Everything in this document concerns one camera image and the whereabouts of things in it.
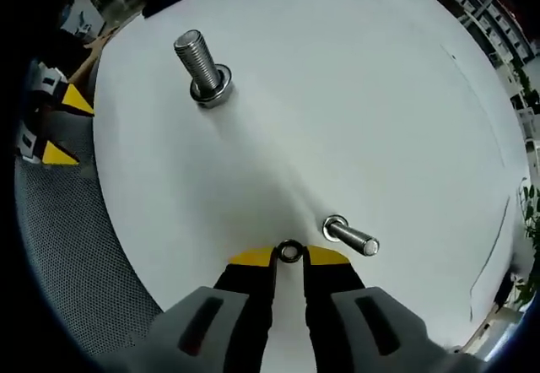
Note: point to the grey mesh office chair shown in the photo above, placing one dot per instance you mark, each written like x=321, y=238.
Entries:
x=76, y=242

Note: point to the large steel washer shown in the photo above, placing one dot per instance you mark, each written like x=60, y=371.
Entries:
x=223, y=99
x=226, y=79

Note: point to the shelf with white bins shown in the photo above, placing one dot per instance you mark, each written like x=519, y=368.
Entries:
x=485, y=6

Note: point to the small black object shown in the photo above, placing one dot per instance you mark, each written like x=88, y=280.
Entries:
x=504, y=288

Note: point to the large steel threaded stud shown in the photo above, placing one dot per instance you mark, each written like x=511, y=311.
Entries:
x=196, y=61

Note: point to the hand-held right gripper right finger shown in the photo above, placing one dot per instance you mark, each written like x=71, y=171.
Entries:
x=329, y=280

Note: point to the small steel washer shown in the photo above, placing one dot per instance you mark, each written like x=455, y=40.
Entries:
x=326, y=226
x=290, y=242

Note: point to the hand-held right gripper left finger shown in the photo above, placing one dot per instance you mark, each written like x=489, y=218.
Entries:
x=249, y=280

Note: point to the green potted plant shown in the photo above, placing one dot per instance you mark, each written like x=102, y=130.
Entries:
x=530, y=221

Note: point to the small steel threaded stud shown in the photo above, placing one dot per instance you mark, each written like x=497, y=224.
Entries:
x=354, y=238

